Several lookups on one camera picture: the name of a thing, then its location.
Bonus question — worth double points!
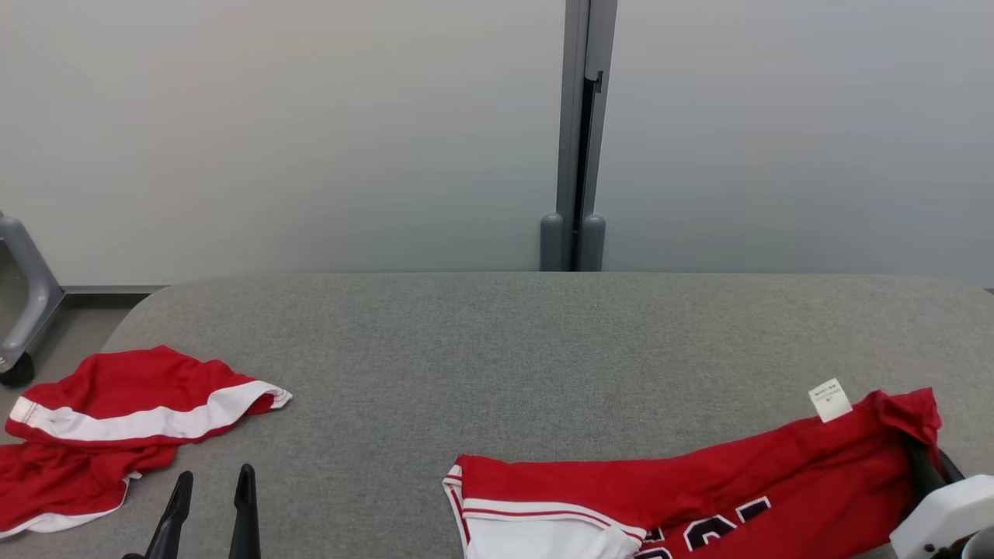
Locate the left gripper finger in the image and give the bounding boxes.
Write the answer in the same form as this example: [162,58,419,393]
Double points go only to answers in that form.
[144,470,193,559]
[228,464,262,559]

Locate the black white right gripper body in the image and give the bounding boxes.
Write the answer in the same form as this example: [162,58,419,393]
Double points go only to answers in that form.
[889,475,994,559]

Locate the red shorts with white stripe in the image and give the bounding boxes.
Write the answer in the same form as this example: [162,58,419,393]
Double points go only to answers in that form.
[0,345,294,539]

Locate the red white basketball jersey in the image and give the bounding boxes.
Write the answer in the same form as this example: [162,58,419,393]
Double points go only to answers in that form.
[443,378,944,559]

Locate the black caster wheel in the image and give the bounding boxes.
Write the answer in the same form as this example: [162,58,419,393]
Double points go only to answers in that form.
[0,352,36,387]

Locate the grey partition foot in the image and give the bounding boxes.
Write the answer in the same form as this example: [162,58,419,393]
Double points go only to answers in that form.
[0,214,65,373]

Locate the frosted white partition panel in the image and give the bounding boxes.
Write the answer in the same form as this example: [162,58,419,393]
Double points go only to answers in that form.
[598,0,994,290]
[0,0,568,296]

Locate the grey rounded post cap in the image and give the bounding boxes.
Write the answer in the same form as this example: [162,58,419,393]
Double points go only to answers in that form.
[540,214,565,273]
[581,214,606,273]

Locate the grey metal partition post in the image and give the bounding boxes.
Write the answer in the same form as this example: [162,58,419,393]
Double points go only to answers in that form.
[555,0,618,273]

